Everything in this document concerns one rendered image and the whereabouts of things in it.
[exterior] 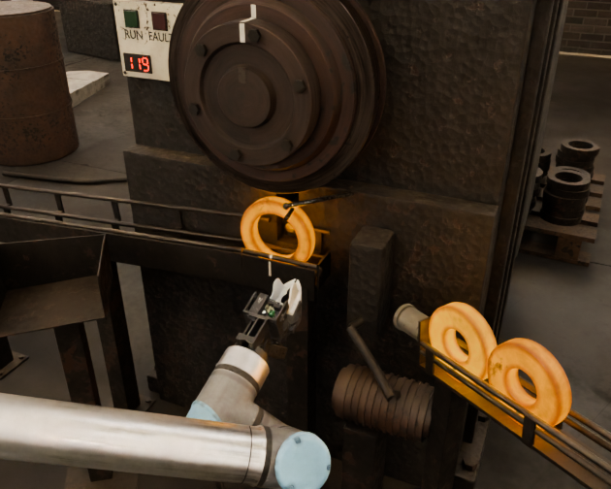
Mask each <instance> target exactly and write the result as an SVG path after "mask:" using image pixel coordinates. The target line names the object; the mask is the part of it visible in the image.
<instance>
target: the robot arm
mask: <svg viewBox="0 0 611 489"><path fill-rule="evenodd" d="M289 294H290V295H289ZM288 296H289V300H287V299H288ZM252 300H254V303H253V305H252V307H251V308H250V310H248V306H249V305H250V303H251V301H252ZM285 300H286V301H285ZM284 301H285V303H284V304H283V302H284ZM242 312H243V316H244V319H245V322H246V325H247V327H246V329H245V331H244V332H243V334H242V333H239V334H238V335H237V337H236V340H237V342H236V343H235V345H232V346H229V347H228V348H227V349H226V350H225V352H224V353H223V355H222V357H221V358H220V360H219V362H218V363H217V364H216V365H215V368H214V370H213V372H212V373H211V375H210V377H209V379H208V381H207V382H206V384H205V386H204V387H203V389H202V391H201V392H200V394H199V396H198V397H197V399H196V400H195V401H194V402H193V403H192V405H191V409H190V410H189V412H188V414H187V415H186V417H182V416H174V415H167V414H160V413H152V412H144V411H137V410H130V409H122V408H115V407H100V406H93V405H86V404H79V403H71V402H63V401H56V400H49V399H42V398H34V397H27V396H19V395H13V394H5V393H0V459H5V460H14V461H23V462H33V463H42V464H52V465H61V466H70V467H80V468H89V469H98V470H108V471H117V472H127V473H144V474H154V475H163V476H172V477H181V478H191V479H201V480H209V481H219V482H228V483H238V484H247V485H250V486H252V487H260V488H270V489H320V488H321V487H322V486H323V485H324V483H325V482H326V480H327V478H328V476H329V473H330V469H331V456H330V452H329V449H328V447H327V446H326V444H325V443H324V442H323V441H322V440H321V439H319V438H318V437H317V436H316V435H315V434H313V433H311V432H306V431H302V430H299V429H296V428H294V427H291V426H288V425H286V424H284V423H283V422H281V421H280V420H278V419H277V418H275V417H274V416H272V415H271V414H269V413H268V412H267V411H265V410H264V409H262V408H261V407H259V406H258V405H256V404H255V403H254V400H255V398H256V396H257V394H258V392H259V391H260V389H261V387H262V385H263V383H264V382H265V380H266V378H267V376H268V374H269V372H270V369H269V366H268V363H269V358H270V359H274V360H278V359H282V360H284V358H285V355H286V352H287V349H288V348H287V347H284V346H283V344H281V343H282V342H286V338H287V337H288V336H289V335H290V334H294V331H295V329H296V328H297V327H298V325H299V324H300V321H301V318H302V288H301V285H300V282H299V280H298V279H295V278H294V279H292V280H290V281H288V282H286V283H285V284H283V283H282V282H281V280H280V279H279V278H277V279H276V280H275V281H274V282H273V293H272V296H271V297H270V299H269V295H267V294H263V293H260V294H259V296H257V292H256V291H255V292H254V294H253V295H252V297H251V298H250V300H249V302H248V303H247V305H246V307H245V308H244V310H243V311H242Z"/></svg>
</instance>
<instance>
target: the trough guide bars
mask: <svg viewBox="0 0 611 489"><path fill-rule="evenodd" d="M456 340H457V343H458V345H459V347H460V349H462V348H464V349H465V350H467V351H468V346H467V343H466V342H464V341H462V340H461V339H459V338H457V337H456ZM420 345H421V346H423V347H424V348H426V350H425V349H423V348H422V349H421V350H420V354H422V355H423V356H424V357H426V364H425V373H427V374H428V375H430V376H431V377H433V374H434V364H436V365H437V366H439V367H440V368H442V369H443V370H444V371H445V372H447V373H448V374H450V375H451V376H453V377H454V378H456V379H457V380H458V381H460V382H461V383H463V384H464V385H465V386H467V387H468V388H470V389H471V390H473V391H474V392H476V393H477V394H478V395H480V396H481V397H483V398H484V399H486V400H487V401H488V402H490V403H491V404H493V405H494V406H496V407H497V408H499V409H500V410H502V411H503V412H505V413H506V414H508V415H509V416H510V417H512V418H513V419H515V420H516V421H518V422H519V423H520V424H522V425H523V433H522V441H521V442H522V443H523V444H525V445H526V446H527V447H529V448H530V449H532V446H533V445H534V438H535V435H538V436H539V437H541V438H542V439H543V440H545V441H547V442H548V443H550V444H551V445H552V446H554V447H555V448H557V449H558V450H559V451H560V452H561V453H563V454H564V455H566V456H567V457H569V458H570V459H572V460H573V461H574V462H576V463H577V464H579V465H580V466H582V467H583V468H584V469H586V470H587V471H589V472H590V473H592V474H593V475H595V476H596V477H598V478H599V479H601V480H602V481H604V482H605V483H606V484H608V485H609V486H611V476H609V475H608V474H606V473H604V472H603V471H601V470H600V469H598V468H597V467H596V466H594V465H593V464H591V463H590V462H588V461H587V460H585V459H584V458H582V457H581V456H579V455H578V454H577V453H575V452H574V451H572V450H571V449H569V448H568V447H566V446H565V445H563V444H562V443H560V442H559V441H558V440H560V441H562V442H563V443H565V444H566V445H568V446H569V447H570V448H572V449H573V450H575V451H576V452H578V453H579V454H581V455H582V456H584V457H585V458H587V459H588V460H590V461H591V462H592V463H594V464H595V465H597V466H598V467H600V468H601V469H603V470H604V471H606V472H607V473H609V474H611V465H609V464H608V463H606V462H605V461H603V460H602V459H600V458H599V457H597V456H596V455H594V454H593V453H592V452H591V451H589V450H588V449H586V448H585V447H583V446H582V445H580V444H579V443H577V442H576V441H574V440H572V439H571V438H569V437H568V436H566V435H565V434H563V433H562V432H560V431H559V430H557V429H556V428H554V427H553V426H551V425H550V424H548V423H547V422H545V421H544V420H542V419H541V418H539V417H538V416H536V415H535V414H533V413H532V412H530V411H529V410H527V409H526V408H524V407H522V406H521V405H519V404H518V403H516V402H515V401H513V400H512V399H510V398H509V397H507V396H506V395H504V394H503V393H501V392H500V391H498V390H497V389H496V388H495V387H493V386H492V385H490V384H489V383H487V382H486V381H484V380H483V379H481V378H480V377H478V376H477V375H475V374H473V373H472V372H470V371H469V370H467V369H466V368H464V367H463V366H461V365H460V364H458V363H457V362H455V361H454V360H452V359H451V358H449V357H448V356H446V355H445V354H443V353H442V352H440V351H439V350H437V349H436V348H434V347H433V346H431V345H430V344H428V343H427V342H425V341H421V342H420ZM462 351H463V353H465V354H466V355H467V356H468V353H467V352H466V351H464V350H463V349H462ZM436 357H438V358H439V359H441V360H442V361H444V362H445V363H447V364H448V365H450V366H451V367H453V368H454V369H455V370H457V371H458V372H460V373H461V374H463V375H465V376H466V377H468V378H469V379H471V380H472V381H474V382H475V383H476V384H478V385H479V386H481V387H482V388H484V389H485V390H487V391H488V392H490V393H491V394H493V395H494V396H496V397H497V398H499V399H500V401H499V400H498V399H496V398H495V397H493V396H492V395H490V394H489V393H487V392H486V391H484V390H483V389H481V388H480V387H479V386H477V385H476V384H474V383H473V382H471V381H470V380H468V379H467V378H465V377H464V376H462V375H461V374H459V373H458V372H456V371H455V370H453V369H452V368H450V367H449V366H447V365H446V364H444V363H443V362H442V361H440V360H439V359H437V358H436ZM518 378H519V380H520V383H521V385H523V386H524V387H526V388H527V389H529V390H530V391H531V392H533V393H534V394H536V395H537V393H536V388H535V385H533V384H531V383H530V382H528V381H527V380H525V379H523V378H522V377H520V376H519V375H518ZM501 401H503V402H504V403H506V404H507V405H509V406H510V407H512V408H514V409H515V410H517V411H518V412H520V413H521V414H523V415H524V417H523V416H521V415H520V414H519V413H517V412H516V411H514V410H513V409H511V408H510V407H508V406H506V405H505V404H503V403H502V402H501ZM568 415H570V416H571V417H573V418H574V419H576V420H578V421H579V422H581V423H582V424H584V425H585V426H587V427H589V428H590V429H592V430H593V431H595V432H596V433H598V434H600V435H601V436H603V437H604V438H606V439H608V440H610V441H611V433H610V432H608V431H607V430H605V429H603V428H602V427H600V426H599V425H597V424H595V423H594V422H593V421H592V420H590V419H588V418H587V417H585V416H584V415H582V414H580V413H579V412H577V411H576V410H574V409H572V408H570V411H569V413H568ZM563 422H564V423H566V424H567V425H569V426H570V427H572V428H573V429H575V430H576V431H578V432H579V433H581V434H582V435H584V436H586V437H587V438H589V439H590V440H592V441H594V442H595V443H597V444H598V445H600V446H601V447H603V448H605V449H606V450H608V451H609V452H611V443H609V442H608V441H606V440H604V439H603V438H601V437H599V436H598V435H596V434H595V433H593V432H592V431H590V430H588V429H587V428H585V427H584V426H582V425H581V424H579V423H577V422H576V421H574V420H573V419H571V418H570V417H568V416H567V417H566V418H565V420H563V421H562V422H561V423H559V424H557V425H555V426H556V427H558V428H559V429H562V428H563ZM536 425H538V426H539V427H541V428H542V429H544V430H545V431H546V432H548V433H549V434H551V435H552V436H554V437H555V438H557V439H558V440H556V439H554V438H553V437H551V436H550V435H548V434H547V433H545V432H544V431H542V430H541V429H539V428H538V427H537V426H536Z"/></svg>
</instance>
